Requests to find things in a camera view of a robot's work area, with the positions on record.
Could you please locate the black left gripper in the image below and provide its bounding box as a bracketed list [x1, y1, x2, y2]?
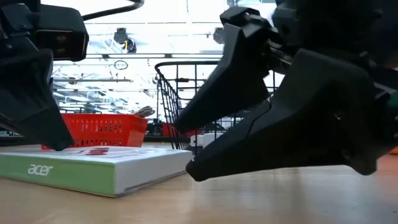
[0, 0, 75, 152]

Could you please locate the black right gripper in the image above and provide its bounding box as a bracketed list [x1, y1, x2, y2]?
[270, 0, 398, 156]

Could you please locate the small white charger block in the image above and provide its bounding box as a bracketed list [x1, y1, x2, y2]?
[190, 134, 205, 149]

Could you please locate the white green acer box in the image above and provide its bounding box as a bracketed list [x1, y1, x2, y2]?
[0, 145, 194, 198]

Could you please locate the dark red storage bin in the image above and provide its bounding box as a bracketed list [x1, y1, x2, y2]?
[161, 122, 203, 138]

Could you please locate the red plastic basket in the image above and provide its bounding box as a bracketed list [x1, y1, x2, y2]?
[40, 113, 149, 151]

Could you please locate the black ceiling cord reel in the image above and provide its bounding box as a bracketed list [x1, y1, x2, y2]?
[113, 27, 137, 54]
[212, 27, 226, 45]

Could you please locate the black aluminium table frame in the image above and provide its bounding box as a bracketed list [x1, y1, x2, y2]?
[0, 135, 175, 147]

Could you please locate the black wire basket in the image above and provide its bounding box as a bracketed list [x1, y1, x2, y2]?
[154, 60, 280, 156]

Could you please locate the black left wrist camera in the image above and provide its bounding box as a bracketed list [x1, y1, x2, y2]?
[34, 4, 90, 62]

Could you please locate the black white braided cable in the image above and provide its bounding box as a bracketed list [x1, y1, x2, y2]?
[133, 105, 156, 119]

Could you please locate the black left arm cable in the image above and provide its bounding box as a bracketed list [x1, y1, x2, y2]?
[81, 0, 146, 22]

